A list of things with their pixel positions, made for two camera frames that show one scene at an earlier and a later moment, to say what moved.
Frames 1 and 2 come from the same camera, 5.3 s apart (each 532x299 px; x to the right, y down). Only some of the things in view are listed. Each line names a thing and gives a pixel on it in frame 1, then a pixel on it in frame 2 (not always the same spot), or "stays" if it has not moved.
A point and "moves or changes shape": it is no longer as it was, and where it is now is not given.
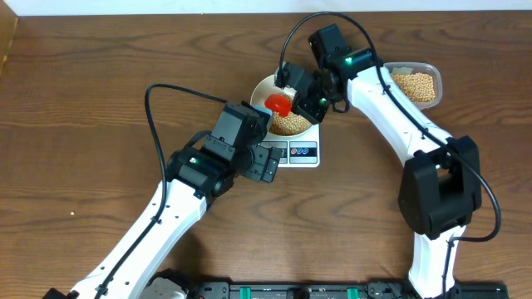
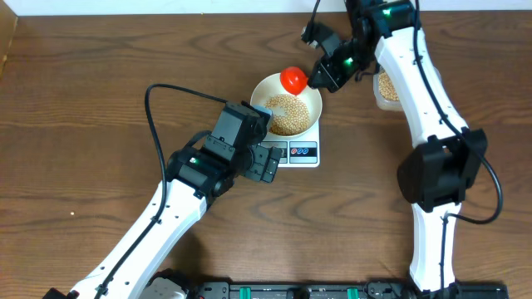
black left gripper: [263, 163] stays
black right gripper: [302, 105] to [333, 81]
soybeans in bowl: [292, 124] stays
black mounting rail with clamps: [332, 289] stays
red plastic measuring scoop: [278, 103] moves or changes shape
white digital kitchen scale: [301, 151] stays
